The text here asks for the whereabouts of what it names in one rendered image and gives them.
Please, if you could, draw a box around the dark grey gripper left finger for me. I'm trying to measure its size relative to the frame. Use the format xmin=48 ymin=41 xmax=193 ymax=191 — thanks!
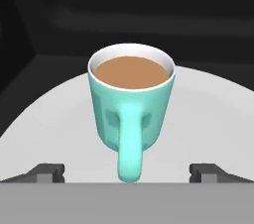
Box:
xmin=0 ymin=163 xmax=65 ymax=183

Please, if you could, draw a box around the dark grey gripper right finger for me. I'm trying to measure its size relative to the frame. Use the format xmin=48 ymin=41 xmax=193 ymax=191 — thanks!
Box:
xmin=189 ymin=163 xmax=254 ymax=183

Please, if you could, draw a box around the black microwave oven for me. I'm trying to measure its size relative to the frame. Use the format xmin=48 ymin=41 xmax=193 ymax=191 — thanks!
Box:
xmin=0 ymin=0 xmax=254 ymax=137

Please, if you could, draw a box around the turquoise cup of tea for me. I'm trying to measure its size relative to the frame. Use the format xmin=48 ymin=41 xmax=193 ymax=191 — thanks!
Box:
xmin=86 ymin=43 xmax=177 ymax=184

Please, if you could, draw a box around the white round plate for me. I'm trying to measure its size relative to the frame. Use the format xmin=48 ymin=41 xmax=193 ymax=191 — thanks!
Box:
xmin=0 ymin=64 xmax=254 ymax=183

